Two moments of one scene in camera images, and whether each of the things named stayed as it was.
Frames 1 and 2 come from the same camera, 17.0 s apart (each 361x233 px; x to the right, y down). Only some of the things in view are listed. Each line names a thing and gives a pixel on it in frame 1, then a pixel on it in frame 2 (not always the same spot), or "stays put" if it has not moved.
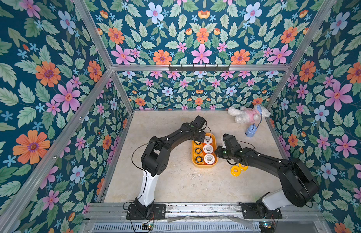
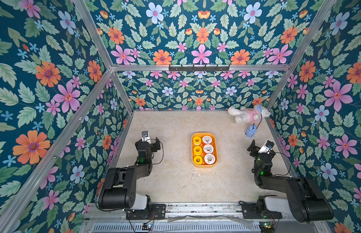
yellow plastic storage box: [203, 153] stays put
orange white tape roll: [209, 158] stays put
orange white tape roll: [207, 139] stays put
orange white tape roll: [208, 148] stays put
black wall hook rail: [198, 69] stays put
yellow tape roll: [235, 170] -> [197, 150]
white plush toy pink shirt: [245, 115] stays put
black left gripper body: [199, 136] -> [152, 148]
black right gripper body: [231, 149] -> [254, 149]
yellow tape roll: [243, 169] -> [198, 159]
